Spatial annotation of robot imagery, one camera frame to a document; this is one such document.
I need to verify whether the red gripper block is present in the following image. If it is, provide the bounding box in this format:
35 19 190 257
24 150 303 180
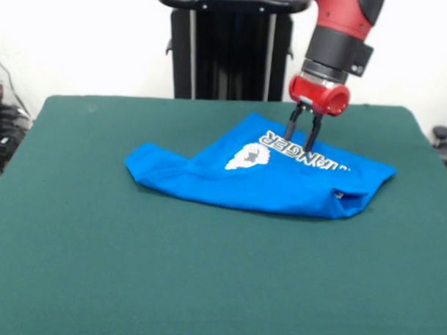
282 73 352 154

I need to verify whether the blue shirt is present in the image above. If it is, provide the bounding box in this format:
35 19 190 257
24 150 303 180
122 107 400 222

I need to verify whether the grey office chair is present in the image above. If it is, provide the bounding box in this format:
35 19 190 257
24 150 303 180
430 125 447 179

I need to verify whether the dark green table cloth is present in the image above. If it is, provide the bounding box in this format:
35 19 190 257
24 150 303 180
0 91 447 335

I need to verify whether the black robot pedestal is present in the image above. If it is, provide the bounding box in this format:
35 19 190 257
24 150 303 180
152 0 311 104

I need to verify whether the black cable clutter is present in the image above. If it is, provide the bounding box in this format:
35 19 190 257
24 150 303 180
0 104 32 177

